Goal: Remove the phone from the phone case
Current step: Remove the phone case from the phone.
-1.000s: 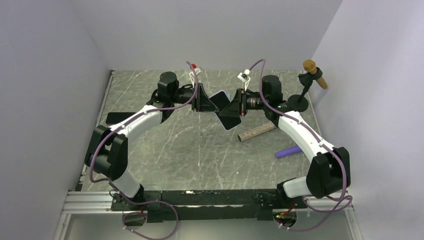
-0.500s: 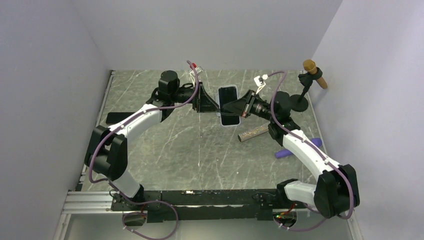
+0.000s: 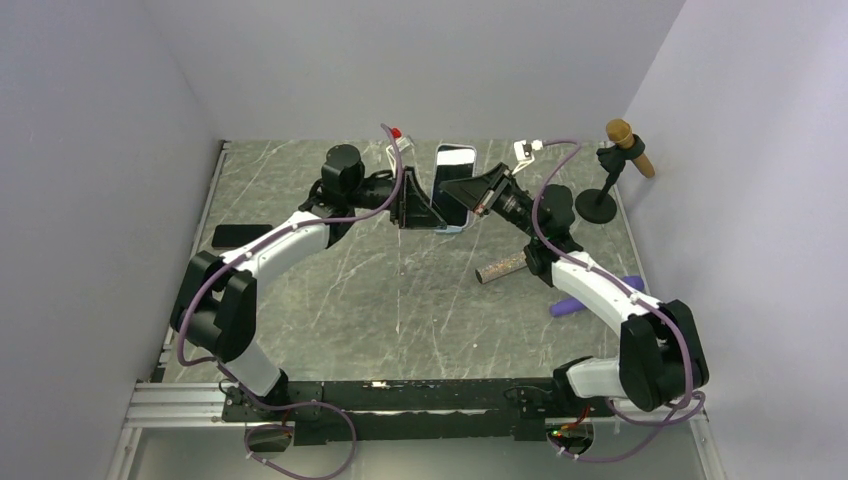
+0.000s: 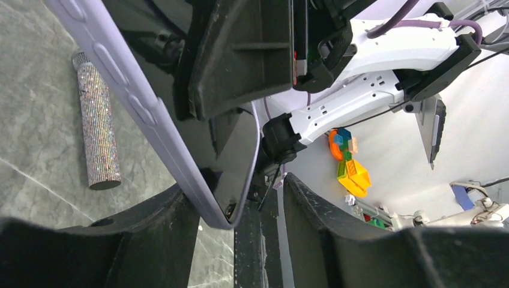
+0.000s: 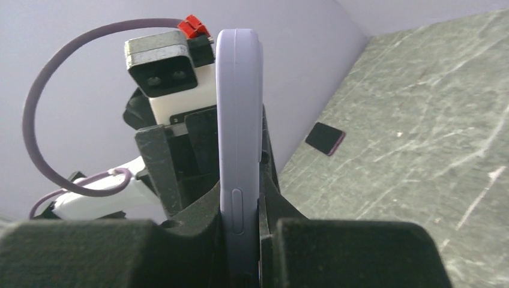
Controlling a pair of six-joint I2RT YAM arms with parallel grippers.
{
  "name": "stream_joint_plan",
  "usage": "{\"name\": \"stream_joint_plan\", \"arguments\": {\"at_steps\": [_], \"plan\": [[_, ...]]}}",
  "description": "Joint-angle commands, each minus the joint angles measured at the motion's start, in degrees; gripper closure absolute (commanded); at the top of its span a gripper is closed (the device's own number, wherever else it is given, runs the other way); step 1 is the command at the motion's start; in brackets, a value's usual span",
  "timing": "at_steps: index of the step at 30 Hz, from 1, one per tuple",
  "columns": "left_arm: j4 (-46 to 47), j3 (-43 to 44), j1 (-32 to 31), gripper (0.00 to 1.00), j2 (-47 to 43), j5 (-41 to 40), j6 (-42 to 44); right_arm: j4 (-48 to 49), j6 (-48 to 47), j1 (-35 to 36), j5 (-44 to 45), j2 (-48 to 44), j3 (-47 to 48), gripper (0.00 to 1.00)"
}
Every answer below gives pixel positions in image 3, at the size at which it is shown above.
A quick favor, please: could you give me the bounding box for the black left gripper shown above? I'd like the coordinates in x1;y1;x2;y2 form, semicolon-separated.
347;167;448;231

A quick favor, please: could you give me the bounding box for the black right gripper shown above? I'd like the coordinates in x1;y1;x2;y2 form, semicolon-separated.
440;163;544;241

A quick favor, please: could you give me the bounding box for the black phone purple frame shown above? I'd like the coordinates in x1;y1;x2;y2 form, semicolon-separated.
210;224;273;250

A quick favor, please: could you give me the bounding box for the light blue phone case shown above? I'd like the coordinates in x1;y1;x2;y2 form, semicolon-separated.
435;225;464;235

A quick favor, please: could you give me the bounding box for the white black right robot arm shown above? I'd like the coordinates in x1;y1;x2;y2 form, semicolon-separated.
439;164;709;416

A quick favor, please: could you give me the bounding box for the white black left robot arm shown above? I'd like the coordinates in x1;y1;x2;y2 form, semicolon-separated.
170;144;446;420

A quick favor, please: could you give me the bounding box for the glitter rhinestone microphone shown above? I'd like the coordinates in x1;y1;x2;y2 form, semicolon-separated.
475;252;527;285

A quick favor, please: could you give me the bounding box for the black round mic stand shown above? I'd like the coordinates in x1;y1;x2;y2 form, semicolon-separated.
574;143;631;224

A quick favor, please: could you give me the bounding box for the purple microphone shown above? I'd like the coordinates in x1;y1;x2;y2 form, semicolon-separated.
549;275;645;317

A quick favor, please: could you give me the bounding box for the gold microphone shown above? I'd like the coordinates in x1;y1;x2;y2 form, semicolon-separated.
605;118;656;178

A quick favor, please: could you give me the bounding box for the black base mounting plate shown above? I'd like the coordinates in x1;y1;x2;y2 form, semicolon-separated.
222;377;612;446

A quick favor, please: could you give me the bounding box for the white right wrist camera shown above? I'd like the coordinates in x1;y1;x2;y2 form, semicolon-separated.
512;139;544;175

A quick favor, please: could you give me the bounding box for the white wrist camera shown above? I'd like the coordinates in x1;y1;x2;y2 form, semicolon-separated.
512;139;544;175
385;127;415;171

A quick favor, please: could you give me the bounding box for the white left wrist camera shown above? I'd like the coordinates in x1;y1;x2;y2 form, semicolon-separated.
385;127;415;171

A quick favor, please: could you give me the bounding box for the aluminium frame rail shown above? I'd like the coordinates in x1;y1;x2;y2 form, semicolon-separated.
123;383;225;428

